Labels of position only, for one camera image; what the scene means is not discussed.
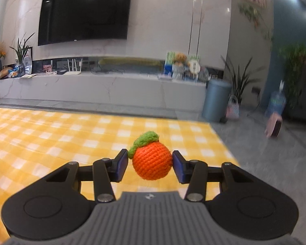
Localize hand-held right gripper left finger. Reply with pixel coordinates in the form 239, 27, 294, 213
44, 148, 129, 203

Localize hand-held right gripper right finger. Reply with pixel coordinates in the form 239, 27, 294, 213
172, 150, 258, 202

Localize orange crochet fruit toy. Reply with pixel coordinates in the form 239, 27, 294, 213
127, 131, 173, 180

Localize yellow checkered tablecloth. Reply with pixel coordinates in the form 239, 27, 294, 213
0, 107, 241, 238

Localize grey blue trash can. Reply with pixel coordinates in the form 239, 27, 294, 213
202, 79, 232, 122

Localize pink woven basket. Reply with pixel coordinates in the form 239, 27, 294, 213
226, 95, 240, 120

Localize white marble tv console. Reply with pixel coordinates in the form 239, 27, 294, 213
0, 71, 207, 111

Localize white round fan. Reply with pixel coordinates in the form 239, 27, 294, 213
187, 59, 201, 76

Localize green printed board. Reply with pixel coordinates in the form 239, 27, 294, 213
164, 51, 201, 78

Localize pink space heater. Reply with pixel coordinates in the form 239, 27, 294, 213
265, 114, 283, 138

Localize potted snake plant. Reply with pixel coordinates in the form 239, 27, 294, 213
221, 55, 266, 105

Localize white router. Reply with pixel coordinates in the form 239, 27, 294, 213
64, 58, 82, 76

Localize brown teddy bear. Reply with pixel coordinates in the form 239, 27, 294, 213
172, 53, 188, 79

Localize blue water bottle with pump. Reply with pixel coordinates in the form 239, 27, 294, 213
265, 80, 287, 116

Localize blue snack bags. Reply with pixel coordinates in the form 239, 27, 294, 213
8, 65, 26, 78

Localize brown round object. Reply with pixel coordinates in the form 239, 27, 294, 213
0, 67, 14, 79

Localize leafy green plant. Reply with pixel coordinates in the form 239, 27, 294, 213
279, 43, 306, 108

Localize green plant in glass vase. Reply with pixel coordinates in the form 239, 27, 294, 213
10, 33, 35, 73

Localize black flat television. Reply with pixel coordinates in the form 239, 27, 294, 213
38, 0, 133, 46

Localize hanging vine plant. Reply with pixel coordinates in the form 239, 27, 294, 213
238, 1, 274, 40

